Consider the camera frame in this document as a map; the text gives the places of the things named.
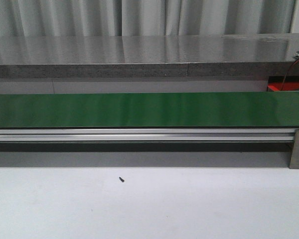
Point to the aluminium conveyor side rail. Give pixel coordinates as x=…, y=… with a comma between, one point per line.
x=148, y=134

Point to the white pleated curtain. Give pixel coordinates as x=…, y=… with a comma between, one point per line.
x=143, y=17

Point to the red plastic tray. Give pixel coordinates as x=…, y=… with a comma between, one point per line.
x=276, y=84

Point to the green conveyor belt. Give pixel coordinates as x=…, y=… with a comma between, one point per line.
x=222, y=109

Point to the grey stone shelf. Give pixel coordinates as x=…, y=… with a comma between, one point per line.
x=148, y=56

